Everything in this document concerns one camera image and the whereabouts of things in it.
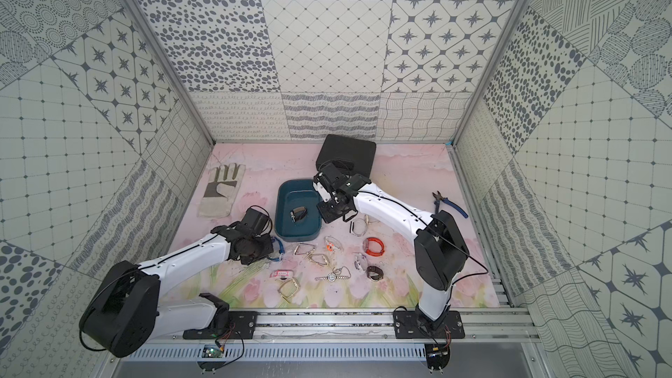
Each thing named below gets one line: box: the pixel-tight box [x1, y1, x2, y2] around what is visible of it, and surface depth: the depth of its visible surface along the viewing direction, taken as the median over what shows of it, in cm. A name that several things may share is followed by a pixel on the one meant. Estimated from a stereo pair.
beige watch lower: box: [303, 248, 330, 267], surface depth 88 cm
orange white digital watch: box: [322, 235, 343, 253], surface depth 90 cm
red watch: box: [362, 237, 385, 257], surface depth 90 cm
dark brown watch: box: [365, 266, 385, 281], surface depth 83 cm
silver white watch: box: [349, 215, 371, 238], surface depth 95 cm
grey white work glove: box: [197, 162, 246, 218], surface depth 106 cm
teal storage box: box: [274, 178, 323, 243], surface depth 99 cm
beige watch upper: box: [293, 242, 316, 257], surface depth 90 cm
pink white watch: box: [269, 269, 295, 280], surface depth 83 cm
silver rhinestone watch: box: [314, 266, 351, 283], surface depth 85 cm
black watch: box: [289, 206, 308, 223], surface depth 97 cm
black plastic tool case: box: [315, 133, 377, 181], surface depth 117 cm
